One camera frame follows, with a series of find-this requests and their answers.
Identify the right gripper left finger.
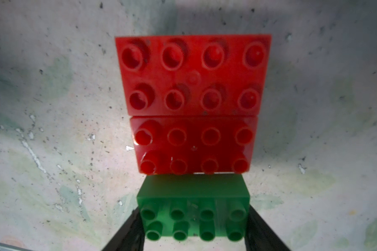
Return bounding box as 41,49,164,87
102,207,145,251

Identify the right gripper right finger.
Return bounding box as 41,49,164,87
245,206,290,251

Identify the green lego brick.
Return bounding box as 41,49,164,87
137,174,250,242

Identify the red lego brick top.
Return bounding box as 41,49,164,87
130,116,258,175

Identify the red lego brick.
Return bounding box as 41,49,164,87
115,34,272,116
130,116,258,175

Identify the red lego brick bottom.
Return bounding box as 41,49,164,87
115,34,272,116

